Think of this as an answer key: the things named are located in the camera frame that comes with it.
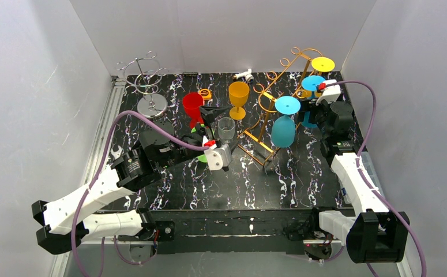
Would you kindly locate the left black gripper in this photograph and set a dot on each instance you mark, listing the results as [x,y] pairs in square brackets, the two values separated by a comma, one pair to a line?
[207,130]

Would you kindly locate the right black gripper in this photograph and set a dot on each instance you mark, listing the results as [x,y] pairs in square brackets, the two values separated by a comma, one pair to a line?
[311,113]

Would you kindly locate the blue wine glass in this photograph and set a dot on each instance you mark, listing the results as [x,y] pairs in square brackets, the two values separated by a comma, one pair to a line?
[310,82]

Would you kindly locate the teal wine glass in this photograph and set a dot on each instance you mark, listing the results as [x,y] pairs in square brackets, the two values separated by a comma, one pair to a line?
[283,130]

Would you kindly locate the gold wire glass rack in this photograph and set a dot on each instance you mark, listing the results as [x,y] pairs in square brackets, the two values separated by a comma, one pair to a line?
[260,132]

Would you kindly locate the green plastic wine glass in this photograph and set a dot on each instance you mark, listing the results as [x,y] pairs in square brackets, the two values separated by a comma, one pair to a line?
[201,134]

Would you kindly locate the orange wine glass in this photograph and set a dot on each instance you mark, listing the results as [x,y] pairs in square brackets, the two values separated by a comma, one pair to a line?
[322,65]
[238,95]

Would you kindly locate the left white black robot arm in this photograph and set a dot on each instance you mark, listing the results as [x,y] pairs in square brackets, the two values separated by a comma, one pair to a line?
[76,218]

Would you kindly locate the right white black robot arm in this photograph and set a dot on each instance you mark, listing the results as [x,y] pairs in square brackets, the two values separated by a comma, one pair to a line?
[376,234]

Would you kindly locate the red plastic wine glass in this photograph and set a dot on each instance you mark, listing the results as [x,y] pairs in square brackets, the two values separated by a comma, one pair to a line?
[191,104]

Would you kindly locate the silver round glass rack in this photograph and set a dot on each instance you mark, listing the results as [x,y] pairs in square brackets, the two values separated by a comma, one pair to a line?
[142,76]

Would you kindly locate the clear glass tumbler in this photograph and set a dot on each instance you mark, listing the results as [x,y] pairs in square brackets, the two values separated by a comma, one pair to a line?
[226,129]

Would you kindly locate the white small fitting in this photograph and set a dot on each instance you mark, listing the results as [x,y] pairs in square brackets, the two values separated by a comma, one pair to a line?
[246,75]

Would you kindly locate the clear plastic parts box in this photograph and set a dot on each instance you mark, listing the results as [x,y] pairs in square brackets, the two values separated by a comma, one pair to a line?
[369,167]

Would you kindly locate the silver wrench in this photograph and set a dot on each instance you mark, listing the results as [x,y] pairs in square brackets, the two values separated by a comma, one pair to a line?
[116,152]

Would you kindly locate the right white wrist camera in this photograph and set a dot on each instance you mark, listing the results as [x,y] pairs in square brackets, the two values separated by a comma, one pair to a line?
[330,91]

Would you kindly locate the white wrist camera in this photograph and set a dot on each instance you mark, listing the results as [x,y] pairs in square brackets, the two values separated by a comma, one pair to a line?
[218,158]
[330,91]

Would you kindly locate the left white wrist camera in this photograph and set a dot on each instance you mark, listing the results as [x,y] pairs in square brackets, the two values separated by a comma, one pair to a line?
[218,158]

